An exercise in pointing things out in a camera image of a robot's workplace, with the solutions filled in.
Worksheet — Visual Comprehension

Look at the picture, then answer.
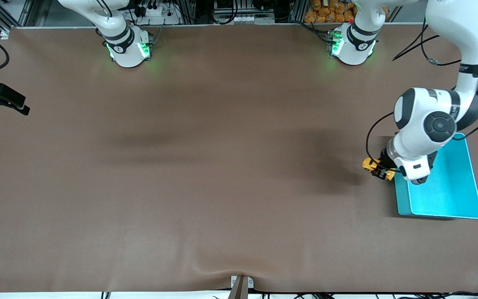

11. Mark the yellow beetle toy car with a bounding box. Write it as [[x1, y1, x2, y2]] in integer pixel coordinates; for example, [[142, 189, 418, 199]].
[[362, 157, 395, 181]]

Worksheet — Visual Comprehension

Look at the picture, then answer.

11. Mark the turquoise plastic bin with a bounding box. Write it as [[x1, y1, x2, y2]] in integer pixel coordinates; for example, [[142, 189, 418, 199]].
[[394, 133, 478, 220]]

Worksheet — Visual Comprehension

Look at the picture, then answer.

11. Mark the brown table mat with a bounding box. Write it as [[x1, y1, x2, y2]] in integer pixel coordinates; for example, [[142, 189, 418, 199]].
[[0, 23, 478, 294]]

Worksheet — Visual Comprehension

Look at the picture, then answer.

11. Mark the orange snack bags pile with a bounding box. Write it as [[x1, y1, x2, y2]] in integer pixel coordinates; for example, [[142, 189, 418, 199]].
[[304, 0, 358, 24]]

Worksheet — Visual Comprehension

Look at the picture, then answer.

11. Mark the white power strip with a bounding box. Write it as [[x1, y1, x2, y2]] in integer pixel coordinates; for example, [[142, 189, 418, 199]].
[[137, 0, 181, 25]]

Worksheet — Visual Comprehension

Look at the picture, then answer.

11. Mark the white connector block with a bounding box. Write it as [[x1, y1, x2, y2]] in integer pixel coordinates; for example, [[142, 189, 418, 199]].
[[214, 15, 275, 25]]

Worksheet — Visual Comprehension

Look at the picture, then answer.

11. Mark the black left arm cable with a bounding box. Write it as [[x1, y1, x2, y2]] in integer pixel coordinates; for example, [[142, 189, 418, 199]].
[[366, 17, 478, 173]]

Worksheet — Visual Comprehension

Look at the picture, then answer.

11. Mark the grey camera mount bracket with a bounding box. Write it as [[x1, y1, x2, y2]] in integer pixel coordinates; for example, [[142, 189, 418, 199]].
[[231, 275, 254, 299]]

